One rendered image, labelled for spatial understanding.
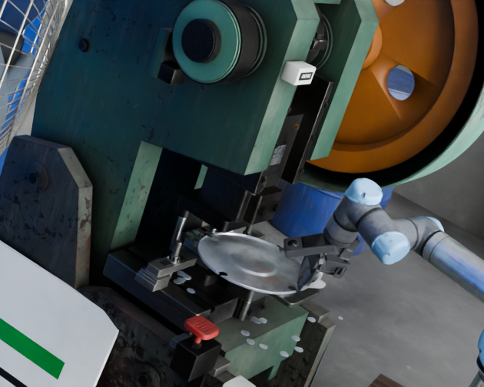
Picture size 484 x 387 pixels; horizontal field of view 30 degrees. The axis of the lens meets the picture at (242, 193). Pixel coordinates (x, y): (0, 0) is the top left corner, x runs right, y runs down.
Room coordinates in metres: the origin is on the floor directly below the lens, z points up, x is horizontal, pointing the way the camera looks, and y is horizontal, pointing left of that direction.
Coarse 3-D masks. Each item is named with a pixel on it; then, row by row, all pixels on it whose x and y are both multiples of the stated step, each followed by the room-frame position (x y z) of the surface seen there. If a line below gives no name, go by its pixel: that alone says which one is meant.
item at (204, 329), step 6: (192, 318) 1.76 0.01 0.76; (198, 318) 1.77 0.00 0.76; (204, 318) 1.78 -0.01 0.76; (186, 324) 1.73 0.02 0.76; (192, 324) 1.73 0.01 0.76; (198, 324) 1.74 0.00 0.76; (204, 324) 1.75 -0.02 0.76; (210, 324) 1.76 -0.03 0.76; (192, 330) 1.72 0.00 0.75; (198, 330) 1.72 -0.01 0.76; (204, 330) 1.73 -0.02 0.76; (210, 330) 1.73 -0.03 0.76; (216, 330) 1.74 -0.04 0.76; (198, 336) 1.71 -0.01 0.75; (204, 336) 1.71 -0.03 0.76; (210, 336) 1.72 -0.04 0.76; (198, 342) 1.74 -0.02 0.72
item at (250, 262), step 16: (208, 240) 2.12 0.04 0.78; (224, 240) 2.16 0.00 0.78; (240, 240) 2.19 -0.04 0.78; (256, 240) 2.22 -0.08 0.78; (208, 256) 2.03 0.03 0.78; (224, 256) 2.06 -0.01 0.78; (240, 256) 2.08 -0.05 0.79; (256, 256) 2.11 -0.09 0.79; (272, 256) 2.16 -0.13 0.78; (224, 272) 1.99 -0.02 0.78; (240, 272) 2.01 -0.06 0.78; (256, 272) 2.03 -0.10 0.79; (272, 272) 2.06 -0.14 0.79; (288, 272) 2.10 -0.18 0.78; (256, 288) 1.96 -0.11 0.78; (272, 288) 1.98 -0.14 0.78; (288, 288) 2.01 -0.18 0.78
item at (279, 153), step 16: (288, 128) 2.12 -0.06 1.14; (288, 144) 2.15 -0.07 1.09; (272, 160) 2.10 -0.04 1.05; (208, 176) 2.10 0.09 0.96; (272, 176) 2.13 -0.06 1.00; (208, 192) 2.09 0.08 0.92; (224, 192) 2.07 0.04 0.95; (240, 192) 2.05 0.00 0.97; (272, 192) 2.10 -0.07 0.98; (224, 208) 2.06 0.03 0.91; (240, 208) 2.04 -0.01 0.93; (256, 208) 2.05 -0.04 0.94; (272, 208) 2.11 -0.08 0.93
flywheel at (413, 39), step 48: (384, 0) 2.47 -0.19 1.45; (432, 0) 2.38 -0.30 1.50; (480, 0) 2.33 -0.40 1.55; (384, 48) 2.42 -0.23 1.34; (432, 48) 2.36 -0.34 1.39; (480, 48) 2.29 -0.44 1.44; (384, 96) 2.40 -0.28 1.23; (432, 96) 2.34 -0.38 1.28; (336, 144) 2.42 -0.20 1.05; (384, 144) 2.34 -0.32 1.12; (432, 144) 2.30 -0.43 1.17
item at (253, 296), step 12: (228, 288) 2.05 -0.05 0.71; (240, 288) 2.03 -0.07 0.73; (312, 288) 2.06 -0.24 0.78; (240, 300) 2.03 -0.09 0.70; (252, 300) 2.03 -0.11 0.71; (264, 300) 2.09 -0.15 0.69; (288, 300) 1.95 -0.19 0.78; (300, 300) 1.98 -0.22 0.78; (240, 312) 2.02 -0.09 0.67; (252, 312) 2.03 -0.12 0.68
